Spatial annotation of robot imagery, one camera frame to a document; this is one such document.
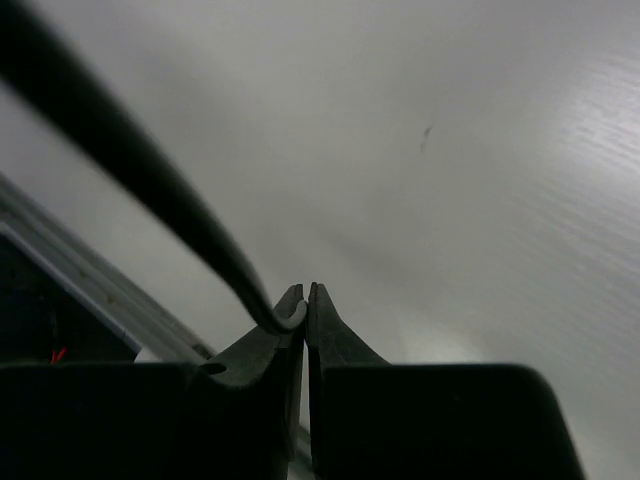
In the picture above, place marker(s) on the aluminium rail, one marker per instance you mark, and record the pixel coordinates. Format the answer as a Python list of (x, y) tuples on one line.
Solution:
[(129, 312)]

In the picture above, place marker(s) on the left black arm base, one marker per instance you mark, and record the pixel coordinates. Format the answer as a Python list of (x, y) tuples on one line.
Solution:
[(42, 323)]

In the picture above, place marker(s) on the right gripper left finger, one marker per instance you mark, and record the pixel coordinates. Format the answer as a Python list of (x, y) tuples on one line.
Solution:
[(244, 404)]

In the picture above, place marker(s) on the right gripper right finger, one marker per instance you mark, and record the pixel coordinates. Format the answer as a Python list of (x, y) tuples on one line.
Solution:
[(330, 343)]

